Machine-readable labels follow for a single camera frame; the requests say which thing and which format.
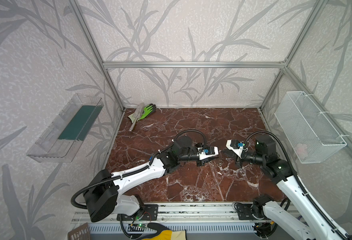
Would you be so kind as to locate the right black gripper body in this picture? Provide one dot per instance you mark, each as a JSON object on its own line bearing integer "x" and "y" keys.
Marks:
{"x": 239, "y": 157}

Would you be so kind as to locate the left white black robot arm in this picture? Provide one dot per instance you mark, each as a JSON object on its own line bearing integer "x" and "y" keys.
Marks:
{"x": 106, "y": 193}

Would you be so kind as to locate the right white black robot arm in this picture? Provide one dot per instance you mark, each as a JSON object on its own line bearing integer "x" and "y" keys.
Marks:
{"x": 274, "y": 161}

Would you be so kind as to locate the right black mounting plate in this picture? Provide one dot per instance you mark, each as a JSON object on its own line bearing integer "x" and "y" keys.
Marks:
{"x": 243, "y": 211}

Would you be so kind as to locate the black mounting plate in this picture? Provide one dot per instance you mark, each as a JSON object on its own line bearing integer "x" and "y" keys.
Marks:
{"x": 243, "y": 211}
{"x": 148, "y": 212}

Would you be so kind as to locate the pink object in basket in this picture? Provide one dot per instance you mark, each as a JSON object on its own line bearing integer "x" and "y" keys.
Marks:
{"x": 301, "y": 151}

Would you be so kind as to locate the green black work glove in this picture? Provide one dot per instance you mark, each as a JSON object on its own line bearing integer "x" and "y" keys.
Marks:
{"x": 147, "y": 111}

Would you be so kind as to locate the grey work glove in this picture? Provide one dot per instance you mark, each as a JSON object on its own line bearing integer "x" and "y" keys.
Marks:
{"x": 136, "y": 115}

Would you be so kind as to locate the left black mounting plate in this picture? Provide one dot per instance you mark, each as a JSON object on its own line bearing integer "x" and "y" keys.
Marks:
{"x": 148, "y": 212}

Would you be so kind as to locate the yellow black glove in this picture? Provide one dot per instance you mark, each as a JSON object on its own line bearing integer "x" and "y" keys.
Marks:
{"x": 164, "y": 233}

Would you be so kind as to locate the brown perforated plastic piece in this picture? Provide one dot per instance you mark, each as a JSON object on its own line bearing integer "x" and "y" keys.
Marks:
{"x": 80, "y": 233}

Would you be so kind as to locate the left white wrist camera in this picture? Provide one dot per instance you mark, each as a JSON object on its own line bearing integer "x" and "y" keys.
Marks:
{"x": 208, "y": 153}

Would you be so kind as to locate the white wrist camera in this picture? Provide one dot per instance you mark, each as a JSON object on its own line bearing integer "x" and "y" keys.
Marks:
{"x": 208, "y": 153}
{"x": 236, "y": 147}

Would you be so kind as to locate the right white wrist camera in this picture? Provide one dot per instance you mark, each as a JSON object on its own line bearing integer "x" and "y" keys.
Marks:
{"x": 236, "y": 147}

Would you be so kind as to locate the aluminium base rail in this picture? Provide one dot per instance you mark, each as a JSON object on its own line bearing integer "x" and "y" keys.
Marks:
{"x": 194, "y": 218}

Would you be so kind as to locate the white wire mesh basket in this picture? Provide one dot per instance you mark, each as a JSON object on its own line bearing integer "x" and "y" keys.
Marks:
{"x": 304, "y": 123}

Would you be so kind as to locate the clear plastic wall tray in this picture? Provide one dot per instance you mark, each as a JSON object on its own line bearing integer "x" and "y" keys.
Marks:
{"x": 63, "y": 138}

